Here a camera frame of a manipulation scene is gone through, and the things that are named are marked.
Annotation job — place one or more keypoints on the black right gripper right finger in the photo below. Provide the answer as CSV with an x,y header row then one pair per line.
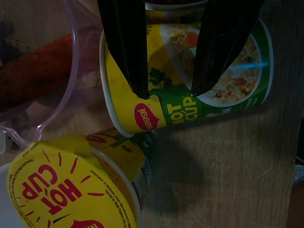
x,y
218,47

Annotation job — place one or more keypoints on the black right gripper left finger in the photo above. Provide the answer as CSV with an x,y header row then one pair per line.
x,y
128,47

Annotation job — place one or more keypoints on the light wooden table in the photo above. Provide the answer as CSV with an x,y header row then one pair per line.
x,y
213,166

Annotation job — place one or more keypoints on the clear purple measuring jug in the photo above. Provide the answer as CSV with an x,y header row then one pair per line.
x,y
69,95

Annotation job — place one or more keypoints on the orange carrot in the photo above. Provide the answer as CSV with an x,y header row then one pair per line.
x,y
35,71

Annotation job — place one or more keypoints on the yellow green Maggi noodle cup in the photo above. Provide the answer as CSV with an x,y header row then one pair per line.
x,y
180,114
59,190

